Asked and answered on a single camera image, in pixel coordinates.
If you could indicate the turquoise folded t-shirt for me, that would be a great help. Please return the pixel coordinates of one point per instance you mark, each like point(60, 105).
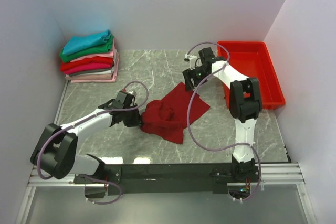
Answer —
point(76, 44)

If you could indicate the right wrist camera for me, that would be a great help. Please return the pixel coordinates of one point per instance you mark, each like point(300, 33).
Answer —
point(191, 59)

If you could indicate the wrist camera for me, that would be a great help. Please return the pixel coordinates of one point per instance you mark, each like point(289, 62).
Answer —
point(130, 92)
point(191, 59)

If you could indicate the red plastic bin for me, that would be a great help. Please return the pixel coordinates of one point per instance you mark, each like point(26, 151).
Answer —
point(252, 59)

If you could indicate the pink bottom folded t-shirt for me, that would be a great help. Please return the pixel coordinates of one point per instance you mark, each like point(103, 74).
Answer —
point(113, 70)

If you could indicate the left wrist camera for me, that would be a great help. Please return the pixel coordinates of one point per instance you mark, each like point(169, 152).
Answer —
point(130, 92)

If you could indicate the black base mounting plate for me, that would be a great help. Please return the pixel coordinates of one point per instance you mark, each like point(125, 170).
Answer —
point(170, 178)

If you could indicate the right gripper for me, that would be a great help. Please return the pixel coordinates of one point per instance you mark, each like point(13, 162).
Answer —
point(189, 74)

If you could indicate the green folded t-shirt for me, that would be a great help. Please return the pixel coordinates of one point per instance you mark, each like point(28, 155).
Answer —
point(100, 49)

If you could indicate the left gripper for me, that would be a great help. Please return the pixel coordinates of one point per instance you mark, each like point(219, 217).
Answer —
point(136, 120)

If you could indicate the aluminium rail frame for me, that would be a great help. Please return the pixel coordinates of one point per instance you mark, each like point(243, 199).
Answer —
point(270, 173)

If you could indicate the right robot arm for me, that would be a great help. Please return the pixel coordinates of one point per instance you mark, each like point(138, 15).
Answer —
point(245, 104)

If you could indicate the dark grey folded t-shirt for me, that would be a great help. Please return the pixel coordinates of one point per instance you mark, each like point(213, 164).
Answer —
point(89, 72)

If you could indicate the light pink folded t-shirt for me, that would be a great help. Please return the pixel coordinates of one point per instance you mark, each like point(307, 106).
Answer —
point(109, 54)

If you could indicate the red folded t-shirt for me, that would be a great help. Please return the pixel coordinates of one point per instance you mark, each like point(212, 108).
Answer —
point(66, 66)

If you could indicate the dark red t-shirt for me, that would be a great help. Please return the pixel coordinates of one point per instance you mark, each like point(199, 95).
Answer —
point(167, 117)

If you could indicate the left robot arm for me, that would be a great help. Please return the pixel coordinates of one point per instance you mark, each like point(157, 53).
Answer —
point(55, 154)

